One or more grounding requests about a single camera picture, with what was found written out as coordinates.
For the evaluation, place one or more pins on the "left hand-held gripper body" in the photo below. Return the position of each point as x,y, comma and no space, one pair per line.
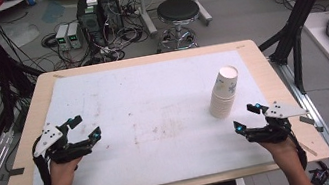
48,139

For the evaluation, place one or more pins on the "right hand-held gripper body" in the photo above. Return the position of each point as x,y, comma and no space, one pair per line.
282,111

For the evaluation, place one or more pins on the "stack of white paper cups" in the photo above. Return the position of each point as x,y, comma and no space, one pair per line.
224,94

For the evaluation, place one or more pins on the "person's left hand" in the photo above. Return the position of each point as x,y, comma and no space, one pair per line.
64,171

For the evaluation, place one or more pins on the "person's right hand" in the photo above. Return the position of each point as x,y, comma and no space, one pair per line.
278,149

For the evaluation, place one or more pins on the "grey tape strip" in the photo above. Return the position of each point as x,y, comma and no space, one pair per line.
307,120

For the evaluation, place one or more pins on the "black tape strip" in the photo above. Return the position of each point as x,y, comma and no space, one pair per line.
17,171

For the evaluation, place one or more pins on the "white foam mat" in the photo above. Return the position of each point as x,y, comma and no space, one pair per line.
157,124

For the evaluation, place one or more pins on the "small black electronic device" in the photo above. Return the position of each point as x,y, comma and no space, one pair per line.
324,178

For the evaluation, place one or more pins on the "grey bench power supply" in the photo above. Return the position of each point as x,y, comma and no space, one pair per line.
74,35
62,37

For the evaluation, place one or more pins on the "black computer tower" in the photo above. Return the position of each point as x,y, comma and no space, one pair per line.
99,18

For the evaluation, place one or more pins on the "black round stool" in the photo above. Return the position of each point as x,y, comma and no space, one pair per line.
177,10

